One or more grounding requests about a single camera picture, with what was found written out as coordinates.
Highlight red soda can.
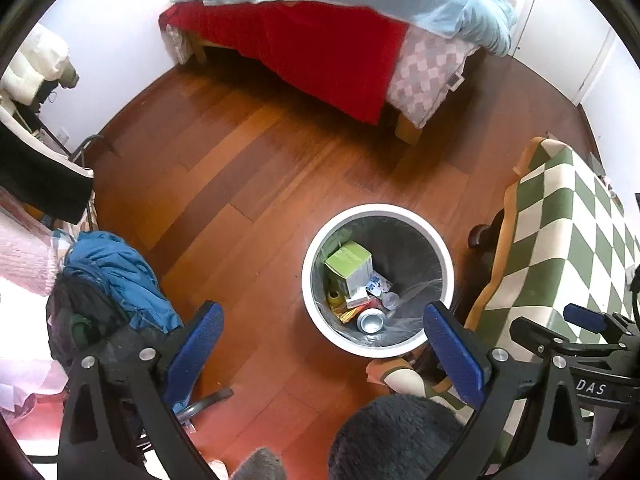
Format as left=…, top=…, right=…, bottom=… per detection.
left=357, top=308, right=389, bottom=334

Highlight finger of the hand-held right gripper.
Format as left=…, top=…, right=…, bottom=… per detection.
left=509, top=315, right=602, bottom=362
left=563, top=302, right=634, bottom=337

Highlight pink checked bed sheet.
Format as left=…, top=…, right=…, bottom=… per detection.
left=384, top=25, right=482, bottom=129

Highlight dark clothes pile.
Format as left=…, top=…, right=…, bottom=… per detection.
left=46, top=274, right=156, bottom=366

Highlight white round waste bin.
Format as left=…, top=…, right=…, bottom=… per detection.
left=301, top=203, right=456, bottom=359

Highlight person's leg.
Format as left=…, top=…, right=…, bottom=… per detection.
left=327, top=393, right=477, bottom=480
left=229, top=447, right=287, bottom=480

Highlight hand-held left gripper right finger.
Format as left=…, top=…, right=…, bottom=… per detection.
left=422, top=300, right=590, bottom=480

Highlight blue red drink carton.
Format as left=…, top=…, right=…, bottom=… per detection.
left=366, top=270, right=394, bottom=294

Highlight green checkered tablecloth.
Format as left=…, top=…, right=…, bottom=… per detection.
left=365, top=135, right=640, bottom=463

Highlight white door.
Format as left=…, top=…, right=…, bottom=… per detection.
left=512, top=0, right=617, bottom=107

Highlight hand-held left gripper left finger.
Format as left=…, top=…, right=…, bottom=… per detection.
left=56, top=300, right=225, bottom=480

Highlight grey chair base leg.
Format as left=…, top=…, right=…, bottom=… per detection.
left=174, top=385, right=235, bottom=422

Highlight blue clothes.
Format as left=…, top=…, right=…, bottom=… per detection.
left=62, top=230, right=184, bottom=334

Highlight pink knit cloth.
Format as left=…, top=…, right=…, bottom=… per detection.
left=0, top=199, right=67, bottom=297

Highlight green white carton box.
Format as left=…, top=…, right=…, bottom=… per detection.
left=323, top=240, right=375, bottom=302

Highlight person's right leg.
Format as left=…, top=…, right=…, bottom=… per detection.
left=327, top=393, right=477, bottom=480

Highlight black cloth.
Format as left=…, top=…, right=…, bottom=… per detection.
left=0, top=124, right=96, bottom=226

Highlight person's left leg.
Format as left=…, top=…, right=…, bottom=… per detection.
left=229, top=447, right=287, bottom=480

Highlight red bed sheet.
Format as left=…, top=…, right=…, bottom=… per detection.
left=159, top=1, right=408, bottom=126

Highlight white puffy jacket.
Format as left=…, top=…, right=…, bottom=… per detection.
left=0, top=24, right=81, bottom=107

